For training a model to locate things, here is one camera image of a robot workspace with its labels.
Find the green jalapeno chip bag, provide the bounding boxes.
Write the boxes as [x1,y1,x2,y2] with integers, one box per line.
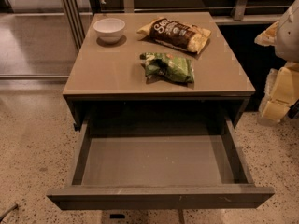
[140,52,194,83]

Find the open grey top drawer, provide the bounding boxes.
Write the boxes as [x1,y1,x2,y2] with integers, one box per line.
[46,115,276,211]

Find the grey cable on floor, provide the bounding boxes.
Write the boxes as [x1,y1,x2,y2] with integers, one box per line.
[0,203,19,222]

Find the white ceramic bowl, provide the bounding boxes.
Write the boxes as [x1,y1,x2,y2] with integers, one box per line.
[93,18,125,44]

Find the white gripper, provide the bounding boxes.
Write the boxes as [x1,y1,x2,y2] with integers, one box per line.
[254,21,299,123]

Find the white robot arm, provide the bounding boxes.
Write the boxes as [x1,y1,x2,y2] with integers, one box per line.
[254,0,299,125]

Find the brown chip bag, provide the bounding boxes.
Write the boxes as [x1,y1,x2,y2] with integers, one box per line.
[137,17,211,54]

